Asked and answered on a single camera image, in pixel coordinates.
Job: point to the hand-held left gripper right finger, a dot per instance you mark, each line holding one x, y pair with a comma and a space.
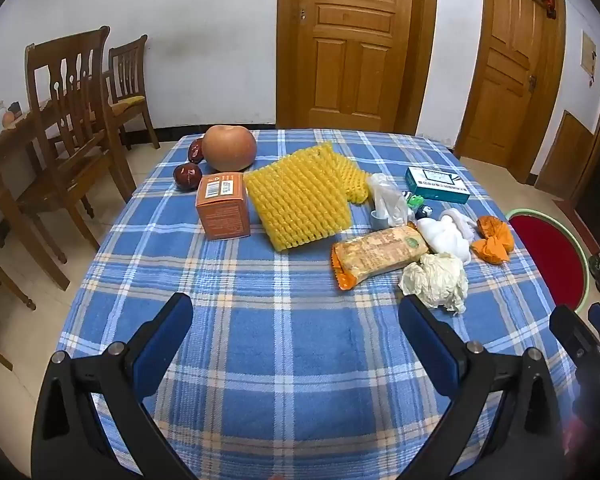
430, 340

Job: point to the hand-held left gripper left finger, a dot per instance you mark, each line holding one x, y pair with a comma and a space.
162, 340

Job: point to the orange snack packet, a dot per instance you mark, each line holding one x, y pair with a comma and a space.
380, 255

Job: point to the clear plastic bag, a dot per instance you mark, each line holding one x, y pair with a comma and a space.
387, 195

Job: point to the crumpled white paper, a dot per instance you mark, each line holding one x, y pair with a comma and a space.
435, 280

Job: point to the red stool with green rim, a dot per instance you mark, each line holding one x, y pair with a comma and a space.
550, 255

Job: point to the white tissue wad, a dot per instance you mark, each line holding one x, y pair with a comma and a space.
447, 237

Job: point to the orange plastic bag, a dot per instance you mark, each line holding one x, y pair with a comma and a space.
492, 240

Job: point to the blue plaid tablecloth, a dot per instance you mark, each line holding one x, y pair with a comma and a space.
280, 320

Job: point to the small blue cup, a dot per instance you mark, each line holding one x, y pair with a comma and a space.
380, 219

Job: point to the small green item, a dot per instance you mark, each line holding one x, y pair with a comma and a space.
415, 201

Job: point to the orange cardboard box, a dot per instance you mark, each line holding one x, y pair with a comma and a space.
222, 210

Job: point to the teal and white box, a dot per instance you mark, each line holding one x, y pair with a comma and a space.
437, 185

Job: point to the red date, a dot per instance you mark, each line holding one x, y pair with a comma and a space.
187, 177
195, 150

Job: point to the small yellow foam net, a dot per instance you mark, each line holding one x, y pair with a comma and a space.
352, 180

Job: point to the large yellow foam net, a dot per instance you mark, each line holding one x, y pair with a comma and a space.
295, 205

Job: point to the large apple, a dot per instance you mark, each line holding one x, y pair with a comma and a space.
229, 149

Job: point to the wooden side table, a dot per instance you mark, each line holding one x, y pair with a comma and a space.
15, 160

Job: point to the tall wooden chair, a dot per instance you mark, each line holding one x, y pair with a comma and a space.
70, 125

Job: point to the wooden chair with yellow cushion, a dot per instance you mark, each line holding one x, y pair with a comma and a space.
127, 85

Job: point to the narrow wooden door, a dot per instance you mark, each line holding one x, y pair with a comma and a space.
510, 70

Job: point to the wide wooden door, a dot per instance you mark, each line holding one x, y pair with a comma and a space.
355, 45

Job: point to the red door decoration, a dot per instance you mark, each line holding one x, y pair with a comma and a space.
550, 6

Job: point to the wooden wall panel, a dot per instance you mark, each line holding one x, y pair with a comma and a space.
562, 155

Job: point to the beige wall notice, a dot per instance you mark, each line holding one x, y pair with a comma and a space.
588, 55

